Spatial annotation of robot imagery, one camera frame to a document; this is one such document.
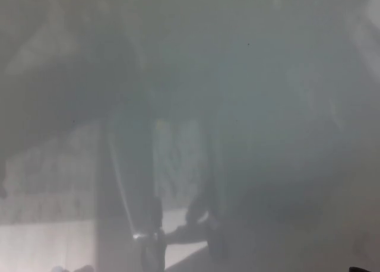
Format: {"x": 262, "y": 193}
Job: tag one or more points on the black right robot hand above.
{"x": 366, "y": 270}

